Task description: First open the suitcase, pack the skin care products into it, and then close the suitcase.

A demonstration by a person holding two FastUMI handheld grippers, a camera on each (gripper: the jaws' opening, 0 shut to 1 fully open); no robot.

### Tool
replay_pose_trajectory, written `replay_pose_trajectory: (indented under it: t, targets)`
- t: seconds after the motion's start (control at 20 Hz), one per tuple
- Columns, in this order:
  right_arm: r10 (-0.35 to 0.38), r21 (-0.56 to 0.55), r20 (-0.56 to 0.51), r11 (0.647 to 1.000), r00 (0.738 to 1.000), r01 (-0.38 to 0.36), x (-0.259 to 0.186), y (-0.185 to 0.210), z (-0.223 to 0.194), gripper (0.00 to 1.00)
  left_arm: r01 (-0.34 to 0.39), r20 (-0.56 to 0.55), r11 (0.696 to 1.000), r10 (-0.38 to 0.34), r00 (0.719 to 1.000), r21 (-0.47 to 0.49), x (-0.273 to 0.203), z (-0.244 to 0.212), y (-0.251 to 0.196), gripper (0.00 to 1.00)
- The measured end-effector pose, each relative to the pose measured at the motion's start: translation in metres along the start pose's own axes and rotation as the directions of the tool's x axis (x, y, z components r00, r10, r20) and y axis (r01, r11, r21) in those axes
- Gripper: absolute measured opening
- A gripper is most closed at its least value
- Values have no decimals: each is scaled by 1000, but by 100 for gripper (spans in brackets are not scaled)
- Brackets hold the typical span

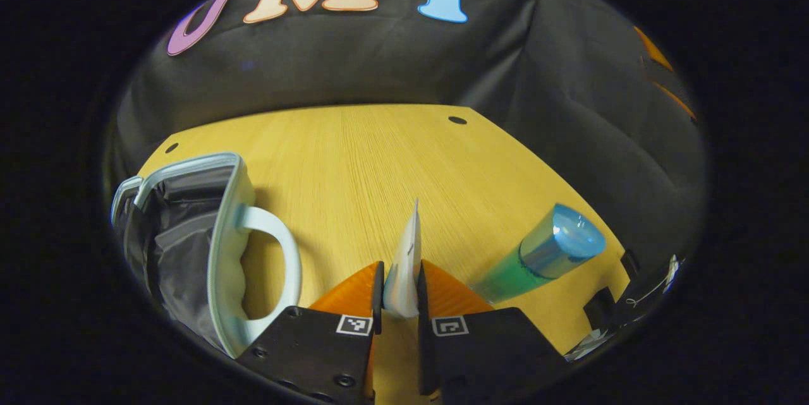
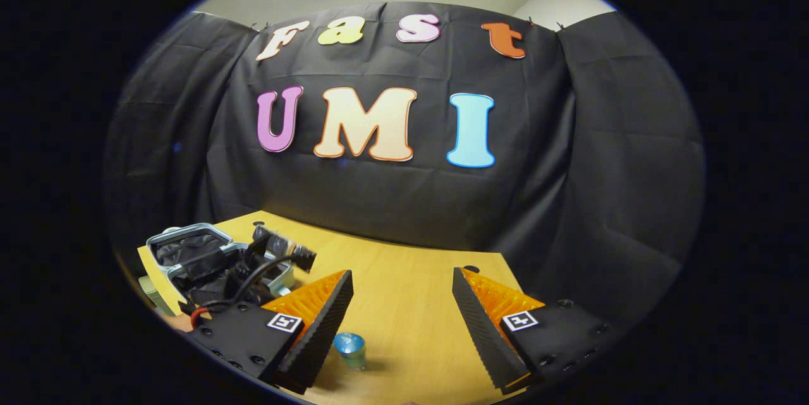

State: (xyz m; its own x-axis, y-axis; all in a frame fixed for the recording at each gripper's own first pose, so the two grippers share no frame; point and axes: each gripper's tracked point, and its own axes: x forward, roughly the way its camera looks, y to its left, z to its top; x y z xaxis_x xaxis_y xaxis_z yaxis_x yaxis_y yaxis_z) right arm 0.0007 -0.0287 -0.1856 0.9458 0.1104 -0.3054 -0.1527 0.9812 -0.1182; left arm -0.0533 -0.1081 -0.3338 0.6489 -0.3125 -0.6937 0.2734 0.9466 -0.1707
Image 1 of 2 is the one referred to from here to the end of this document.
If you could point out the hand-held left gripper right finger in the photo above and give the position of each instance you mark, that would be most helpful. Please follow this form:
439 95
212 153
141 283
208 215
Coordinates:
423 354

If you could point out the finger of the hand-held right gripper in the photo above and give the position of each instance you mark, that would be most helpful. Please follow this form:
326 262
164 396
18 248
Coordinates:
654 48
676 102

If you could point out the light blue suitcase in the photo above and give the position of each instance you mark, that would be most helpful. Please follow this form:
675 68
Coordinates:
224 228

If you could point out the green bottle with blue cap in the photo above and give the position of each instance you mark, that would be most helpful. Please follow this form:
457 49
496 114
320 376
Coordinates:
556 244

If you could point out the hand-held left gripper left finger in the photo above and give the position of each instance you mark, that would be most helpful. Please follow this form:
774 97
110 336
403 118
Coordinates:
378 297

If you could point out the black backdrop cloth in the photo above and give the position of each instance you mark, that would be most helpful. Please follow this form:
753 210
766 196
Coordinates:
379 57

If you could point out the white skin care tube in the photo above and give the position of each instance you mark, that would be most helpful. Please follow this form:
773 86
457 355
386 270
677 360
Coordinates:
404 272

